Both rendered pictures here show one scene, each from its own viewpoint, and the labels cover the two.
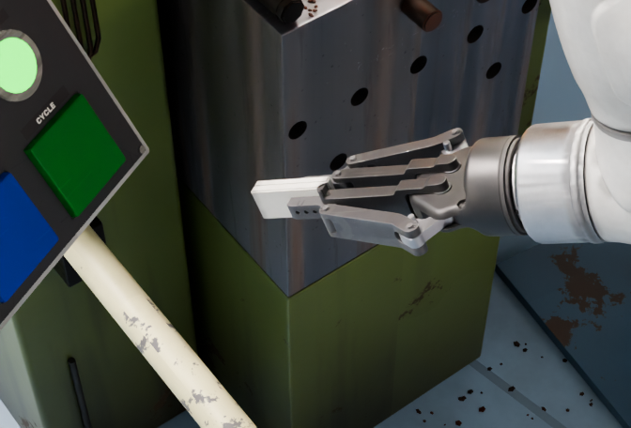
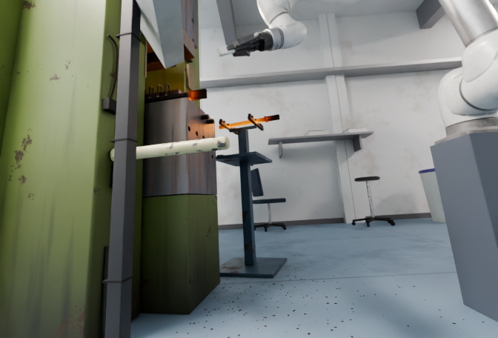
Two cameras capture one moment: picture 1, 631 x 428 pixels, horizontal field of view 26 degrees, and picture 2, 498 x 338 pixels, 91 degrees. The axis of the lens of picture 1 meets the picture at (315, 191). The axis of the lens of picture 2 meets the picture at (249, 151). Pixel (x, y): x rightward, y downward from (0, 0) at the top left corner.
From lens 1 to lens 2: 1.53 m
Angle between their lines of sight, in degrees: 71
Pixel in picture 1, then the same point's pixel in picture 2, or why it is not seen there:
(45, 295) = (104, 201)
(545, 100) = not seen: hidden behind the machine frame
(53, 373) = (98, 251)
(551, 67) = not seen: hidden behind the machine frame
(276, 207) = (223, 50)
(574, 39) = not seen: outside the picture
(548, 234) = (276, 35)
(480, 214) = (264, 35)
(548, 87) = not seen: hidden behind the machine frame
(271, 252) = (181, 180)
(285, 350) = (186, 224)
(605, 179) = (280, 24)
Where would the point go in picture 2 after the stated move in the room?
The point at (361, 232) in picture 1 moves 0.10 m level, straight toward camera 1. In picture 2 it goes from (246, 39) to (262, 24)
